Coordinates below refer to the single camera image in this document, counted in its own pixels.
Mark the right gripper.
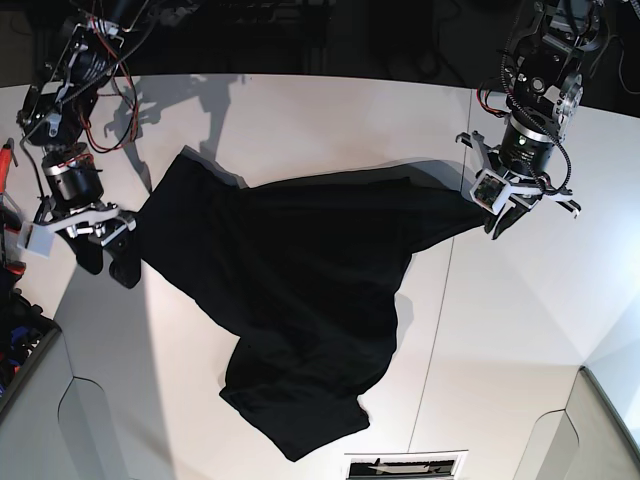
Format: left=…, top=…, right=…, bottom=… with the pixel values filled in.
left=34, top=158, right=141, bottom=289

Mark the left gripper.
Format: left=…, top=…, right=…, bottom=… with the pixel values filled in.
left=456, top=118, right=581, bottom=240

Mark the black t-shirt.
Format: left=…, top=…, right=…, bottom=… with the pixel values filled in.
left=136, top=153, right=485, bottom=462

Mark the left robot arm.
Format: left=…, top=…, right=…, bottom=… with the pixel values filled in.
left=456, top=1, right=607, bottom=239

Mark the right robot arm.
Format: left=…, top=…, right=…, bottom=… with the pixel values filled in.
left=17, top=1, right=148, bottom=289

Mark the grey bin left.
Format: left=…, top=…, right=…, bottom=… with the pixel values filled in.
left=1, top=330, right=126, bottom=479

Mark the grey bin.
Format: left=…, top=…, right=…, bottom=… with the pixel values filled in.
left=1, top=330, right=126, bottom=479
left=514, top=366, right=639, bottom=480

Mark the grey bin right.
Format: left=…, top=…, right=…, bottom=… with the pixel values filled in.
left=514, top=366, right=639, bottom=480

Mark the printed paper sheet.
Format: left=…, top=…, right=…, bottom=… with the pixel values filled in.
left=343, top=450, right=468, bottom=480

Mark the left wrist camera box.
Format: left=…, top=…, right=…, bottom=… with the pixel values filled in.
left=470, top=169, right=512, bottom=215

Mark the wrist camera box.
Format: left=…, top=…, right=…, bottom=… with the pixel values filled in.
left=17, top=222, right=55, bottom=258
left=470, top=169, right=512, bottom=215

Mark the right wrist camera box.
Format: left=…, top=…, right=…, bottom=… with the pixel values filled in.
left=17, top=222, right=55, bottom=258

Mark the orange handled tool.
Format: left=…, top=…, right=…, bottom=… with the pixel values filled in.
left=0, top=138, right=18, bottom=197

